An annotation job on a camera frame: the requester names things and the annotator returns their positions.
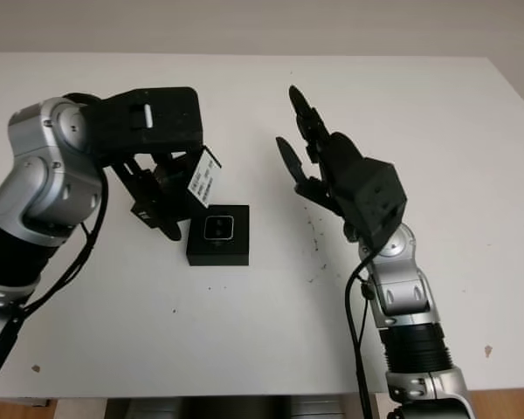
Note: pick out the dark grey robot torso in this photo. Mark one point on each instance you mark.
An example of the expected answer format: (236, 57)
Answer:
(244, 406)

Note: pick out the black box lid white label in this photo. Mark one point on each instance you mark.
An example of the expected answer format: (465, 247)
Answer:
(205, 179)

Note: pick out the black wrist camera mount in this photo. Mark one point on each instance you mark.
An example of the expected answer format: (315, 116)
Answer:
(371, 196)
(157, 118)

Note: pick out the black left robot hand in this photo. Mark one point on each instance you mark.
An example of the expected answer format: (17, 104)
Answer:
(157, 205)

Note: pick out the small silver action camera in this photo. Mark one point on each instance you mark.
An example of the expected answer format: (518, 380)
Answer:
(219, 228)

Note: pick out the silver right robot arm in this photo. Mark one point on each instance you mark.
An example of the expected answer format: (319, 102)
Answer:
(401, 292)

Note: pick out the black camera box base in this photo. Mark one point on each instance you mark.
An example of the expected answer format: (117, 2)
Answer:
(218, 255)

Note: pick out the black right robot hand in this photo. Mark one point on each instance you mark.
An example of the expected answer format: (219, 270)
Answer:
(345, 153)

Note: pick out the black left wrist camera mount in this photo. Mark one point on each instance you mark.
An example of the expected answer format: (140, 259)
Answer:
(157, 118)

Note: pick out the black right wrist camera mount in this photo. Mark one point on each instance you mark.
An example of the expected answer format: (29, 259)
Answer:
(371, 196)

